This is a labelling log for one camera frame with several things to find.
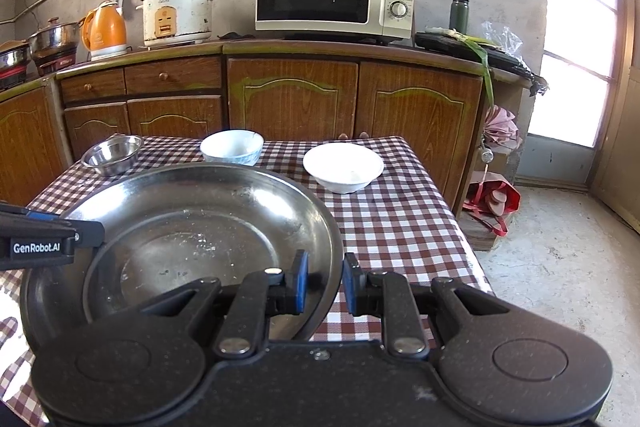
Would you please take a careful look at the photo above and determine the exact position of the clear plastic bag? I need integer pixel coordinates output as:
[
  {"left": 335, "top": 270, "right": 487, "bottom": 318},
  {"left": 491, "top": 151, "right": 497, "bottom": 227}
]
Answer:
[{"left": 479, "top": 20, "right": 523, "bottom": 60}]

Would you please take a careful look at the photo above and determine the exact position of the wooden two-door cabinet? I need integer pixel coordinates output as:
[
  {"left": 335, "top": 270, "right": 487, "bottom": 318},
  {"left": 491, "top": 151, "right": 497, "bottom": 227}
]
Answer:
[{"left": 222, "top": 39, "right": 546, "bottom": 218}]

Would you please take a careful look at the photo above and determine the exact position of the brown door leaf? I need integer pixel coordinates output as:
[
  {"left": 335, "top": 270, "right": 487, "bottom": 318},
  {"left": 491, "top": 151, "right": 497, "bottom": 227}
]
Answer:
[{"left": 590, "top": 0, "right": 640, "bottom": 233}]

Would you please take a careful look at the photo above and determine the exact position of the white rice cooker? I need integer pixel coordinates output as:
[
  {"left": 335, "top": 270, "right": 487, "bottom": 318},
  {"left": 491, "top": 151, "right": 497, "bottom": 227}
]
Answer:
[{"left": 136, "top": 0, "right": 222, "bottom": 48}]

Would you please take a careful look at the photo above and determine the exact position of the blue patterned white bowl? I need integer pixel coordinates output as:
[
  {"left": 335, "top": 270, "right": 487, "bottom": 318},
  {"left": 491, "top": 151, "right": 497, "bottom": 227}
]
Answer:
[{"left": 200, "top": 129, "right": 265, "bottom": 168}]

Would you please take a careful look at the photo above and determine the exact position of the pink fabric bundle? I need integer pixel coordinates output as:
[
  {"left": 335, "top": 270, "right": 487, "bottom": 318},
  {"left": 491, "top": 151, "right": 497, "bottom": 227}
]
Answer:
[{"left": 482, "top": 104, "right": 524, "bottom": 154}]

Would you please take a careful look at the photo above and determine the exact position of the green thermos bottle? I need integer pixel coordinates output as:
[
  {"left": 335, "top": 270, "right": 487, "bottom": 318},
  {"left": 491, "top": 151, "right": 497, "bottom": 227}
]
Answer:
[{"left": 450, "top": 0, "right": 471, "bottom": 35}]

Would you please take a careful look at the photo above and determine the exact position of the stainless steel plate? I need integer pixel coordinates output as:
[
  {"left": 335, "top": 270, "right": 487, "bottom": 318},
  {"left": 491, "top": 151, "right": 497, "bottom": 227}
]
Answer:
[{"left": 19, "top": 163, "right": 347, "bottom": 348}]

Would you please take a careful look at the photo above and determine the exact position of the wide wooden drawer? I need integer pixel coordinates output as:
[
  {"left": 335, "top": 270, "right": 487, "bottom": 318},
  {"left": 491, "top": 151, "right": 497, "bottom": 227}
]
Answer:
[{"left": 125, "top": 57, "right": 223, "bottom": 95}]

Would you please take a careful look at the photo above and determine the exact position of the red induction cooker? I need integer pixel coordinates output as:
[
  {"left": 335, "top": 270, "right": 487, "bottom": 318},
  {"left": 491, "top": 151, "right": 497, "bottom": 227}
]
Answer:
[{"left": 32, "top": 49, "right": 80, "bottom": 75}]

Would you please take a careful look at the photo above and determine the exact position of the brown checked tablecloth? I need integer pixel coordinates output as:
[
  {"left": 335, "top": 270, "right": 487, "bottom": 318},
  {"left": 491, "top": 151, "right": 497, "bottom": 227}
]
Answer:
[{"left": 0, "top": 134, "right": 497, "bottom": 413}]

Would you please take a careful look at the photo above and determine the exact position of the plain white bowl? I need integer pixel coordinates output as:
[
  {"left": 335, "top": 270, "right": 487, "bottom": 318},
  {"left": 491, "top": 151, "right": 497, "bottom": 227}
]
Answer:
[{"left": 302, "top": 143, "right": 385, "bottom": 195}]

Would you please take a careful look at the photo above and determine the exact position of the black tray with leek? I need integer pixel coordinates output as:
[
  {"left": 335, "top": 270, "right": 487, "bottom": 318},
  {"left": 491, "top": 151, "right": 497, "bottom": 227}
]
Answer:
[{"left": 414, "top": 31, "right": 533, "bottom": 75}]

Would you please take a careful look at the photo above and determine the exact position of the black and red cooker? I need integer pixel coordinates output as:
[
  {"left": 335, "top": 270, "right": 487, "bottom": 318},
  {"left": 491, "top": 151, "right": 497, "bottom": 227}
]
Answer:
[{"left": 0, "top": 64, "right": 38, "bottom": 90}]

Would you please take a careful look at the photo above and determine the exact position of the round metal utensil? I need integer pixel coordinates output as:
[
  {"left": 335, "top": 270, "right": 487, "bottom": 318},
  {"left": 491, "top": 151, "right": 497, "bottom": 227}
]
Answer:
[{"left": 480, "top": 148, "right": 496, "bottom": 188}]

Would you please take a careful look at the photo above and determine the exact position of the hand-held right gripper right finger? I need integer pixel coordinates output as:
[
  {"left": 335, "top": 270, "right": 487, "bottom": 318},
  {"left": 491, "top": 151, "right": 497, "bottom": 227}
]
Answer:
[{"left": 343, "top": 252, "right": 516, "bottom": 358}]

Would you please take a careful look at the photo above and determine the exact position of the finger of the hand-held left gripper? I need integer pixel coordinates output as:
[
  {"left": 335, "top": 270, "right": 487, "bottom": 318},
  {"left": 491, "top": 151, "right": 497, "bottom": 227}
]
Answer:
[
  {"left": 0, "top": 202, "right": 63, "bottom": 223},
  {"left": 75, "top": 221, "right": 106, "bottom": 254}
]

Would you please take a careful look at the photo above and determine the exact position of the lidded steel pot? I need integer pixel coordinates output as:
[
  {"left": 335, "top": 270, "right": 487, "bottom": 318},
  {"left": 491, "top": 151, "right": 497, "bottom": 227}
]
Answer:
[{"left": 27, "top": 18, "right": 83, "bottom": 58}]

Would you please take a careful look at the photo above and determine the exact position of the wooden cabinet with drawers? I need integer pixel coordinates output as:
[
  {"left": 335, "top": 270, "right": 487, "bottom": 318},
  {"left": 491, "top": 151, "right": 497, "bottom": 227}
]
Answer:
[{"left": 55, "top": 43, "right": 226, "bottom": 162}]

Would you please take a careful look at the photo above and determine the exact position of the glass door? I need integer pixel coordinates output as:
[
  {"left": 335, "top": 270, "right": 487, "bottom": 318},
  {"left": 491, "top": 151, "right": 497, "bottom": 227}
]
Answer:
[{"left": 520, "top": 0, "right": 626, "bottom": 194}]

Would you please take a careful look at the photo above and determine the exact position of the green onion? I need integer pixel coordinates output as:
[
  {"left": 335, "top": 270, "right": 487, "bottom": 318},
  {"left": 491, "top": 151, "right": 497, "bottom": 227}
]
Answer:
[{"left": 435, "top": 27, "right": 497, "bottom": 108}]

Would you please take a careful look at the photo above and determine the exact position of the steel wok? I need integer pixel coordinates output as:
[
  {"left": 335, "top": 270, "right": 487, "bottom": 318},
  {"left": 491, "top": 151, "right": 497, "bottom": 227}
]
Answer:
[{"left": 0, "top": 41, "right": 33, "bottom": 72}]

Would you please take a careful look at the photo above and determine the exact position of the orange electric kettle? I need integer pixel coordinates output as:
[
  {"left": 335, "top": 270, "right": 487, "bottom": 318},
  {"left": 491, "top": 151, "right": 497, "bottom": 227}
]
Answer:
[{"left": 80, "top": 1, "right": 128, "bottom": 62}]

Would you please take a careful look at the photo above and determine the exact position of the narrow wooden drawer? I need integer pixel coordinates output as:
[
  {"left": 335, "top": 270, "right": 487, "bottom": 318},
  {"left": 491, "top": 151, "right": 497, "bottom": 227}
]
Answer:
[{"left": 60, "top": 69, "right": 127, "bottom": 104}]

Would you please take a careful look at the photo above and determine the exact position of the wooden corner cabinet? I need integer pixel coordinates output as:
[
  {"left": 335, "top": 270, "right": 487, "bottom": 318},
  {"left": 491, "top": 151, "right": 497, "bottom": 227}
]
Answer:
[{"left": 0, "top": 79, "right": 68, "bottom": 208}]

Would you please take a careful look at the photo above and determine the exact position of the wooden cabinet door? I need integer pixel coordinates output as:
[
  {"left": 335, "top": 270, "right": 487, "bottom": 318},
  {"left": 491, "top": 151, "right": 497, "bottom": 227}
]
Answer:
[
  {"left": 127, "top": 96, "right": 224, "bottom": 140},
  {"left": 0, "top": 89, "right": 63, "bottom": 205},
  {"left": 357, "top": 62, "right": 485, "bottom": 208},
  {"left": 64, "top": 103, "right": 132, "bottom": 148},
  {"left": 227, "top": 58, "right": 360, "bottom": 142}
]

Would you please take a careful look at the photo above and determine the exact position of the red bag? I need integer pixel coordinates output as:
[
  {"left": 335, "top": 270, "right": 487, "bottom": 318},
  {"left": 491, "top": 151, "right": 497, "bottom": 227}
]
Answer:
[{"left": 462, "top": 179, "right": 522, "bottom": 238}]

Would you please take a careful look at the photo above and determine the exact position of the small steel bowl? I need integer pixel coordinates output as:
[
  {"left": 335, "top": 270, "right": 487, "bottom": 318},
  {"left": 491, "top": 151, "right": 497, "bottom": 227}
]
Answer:
[{"left": 81, "top": 135, "right": 145, "bottom": 178}]

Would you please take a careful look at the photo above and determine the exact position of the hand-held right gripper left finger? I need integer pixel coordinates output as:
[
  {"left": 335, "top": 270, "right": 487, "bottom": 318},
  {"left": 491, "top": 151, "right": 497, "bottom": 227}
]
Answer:
[{"left": 137, "top": 249, "right": 310, "bottom": 358}]

